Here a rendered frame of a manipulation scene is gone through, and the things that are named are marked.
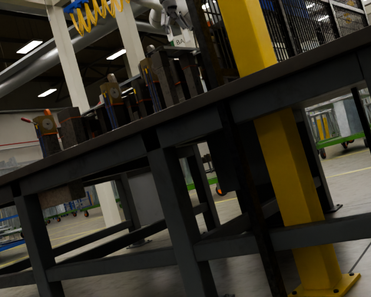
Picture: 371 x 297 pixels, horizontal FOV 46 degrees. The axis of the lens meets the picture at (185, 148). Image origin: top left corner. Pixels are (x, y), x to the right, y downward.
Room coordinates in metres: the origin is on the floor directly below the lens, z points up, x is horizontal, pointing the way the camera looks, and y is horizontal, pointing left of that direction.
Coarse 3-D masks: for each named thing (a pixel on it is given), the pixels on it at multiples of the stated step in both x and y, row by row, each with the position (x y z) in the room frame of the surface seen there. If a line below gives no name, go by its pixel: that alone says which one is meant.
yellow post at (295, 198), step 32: (224, 0) 1.41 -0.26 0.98; (256, 0) 1.42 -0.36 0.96; (256, 32) 1.37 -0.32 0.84; (256, 64) 1.38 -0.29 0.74; (256, 128) 1.42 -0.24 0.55; (288, 128) 1.38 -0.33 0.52; (288, 160) 1.37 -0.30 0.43; (288, 192) 1.39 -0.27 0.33; (288, 224) 1.41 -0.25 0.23; (320, 256) 1.37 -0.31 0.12; (320, 288) 1.39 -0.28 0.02
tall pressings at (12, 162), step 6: (0, 162) 11.07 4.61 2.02; (6, 162) 11.18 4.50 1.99; (12, 162) 11.28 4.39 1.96; (0, 168) 10.81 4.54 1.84; (12, 168) 11.02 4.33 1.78; (18, 168) 11.13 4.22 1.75; (0, 174) 10.83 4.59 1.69; (0, 210) 10.42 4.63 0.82; (0, 216) 10.40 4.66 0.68; (6, 216) 10.55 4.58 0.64; (0, 222) 10.42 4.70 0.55; (6, 222) 10.52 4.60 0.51; (12, 222) 10.64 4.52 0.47; (18, 222) 10.76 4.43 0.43; (12, 228) 10.66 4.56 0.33; (18, 228) 10.78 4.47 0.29
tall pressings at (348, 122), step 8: (304, 48) 8.28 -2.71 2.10; (344, 96) 8.23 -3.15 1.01; (336, 104) 8.03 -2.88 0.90; (344, 104) 8.24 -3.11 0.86; (352, 104) 8.60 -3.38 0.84; (336, 112) 8.04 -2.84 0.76; (344, 112) 7.96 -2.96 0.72; (352, 112) 8.47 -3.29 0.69; (344, 120) 7.97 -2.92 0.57; (352, 120) 8.19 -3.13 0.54; (344, 128) 7.99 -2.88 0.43; (352, 128) 8.20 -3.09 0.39; (360, 128) 8.55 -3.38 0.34; (344, 136) 8.00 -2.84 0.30
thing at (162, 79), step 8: (152, 56) 1.80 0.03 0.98; (160, 56) 1.78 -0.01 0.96; (160, 64) 1.78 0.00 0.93; (168, 64) 1.81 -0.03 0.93; (160, 72) 1.80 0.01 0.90; (168, 72) 1.80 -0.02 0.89; (160, 80) 1.80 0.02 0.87; (168, 80) 1.79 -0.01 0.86; (168, 88) 1.78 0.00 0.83; (168, 96) 1.79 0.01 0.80; (176, 96) 1.81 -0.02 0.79; (168, 104) 1.80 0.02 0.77
